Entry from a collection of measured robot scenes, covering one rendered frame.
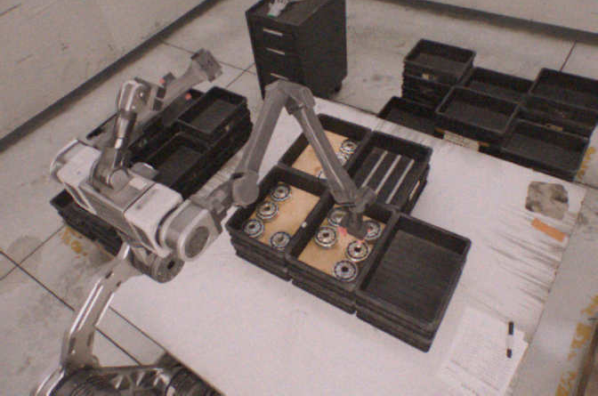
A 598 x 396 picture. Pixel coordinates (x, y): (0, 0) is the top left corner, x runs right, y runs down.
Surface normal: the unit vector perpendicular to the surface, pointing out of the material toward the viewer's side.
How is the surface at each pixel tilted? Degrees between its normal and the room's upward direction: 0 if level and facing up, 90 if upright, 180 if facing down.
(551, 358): 0
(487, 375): 0
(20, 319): 0
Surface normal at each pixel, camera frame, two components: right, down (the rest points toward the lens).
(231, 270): -0.11, -0.67
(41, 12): 0.82, 0.36
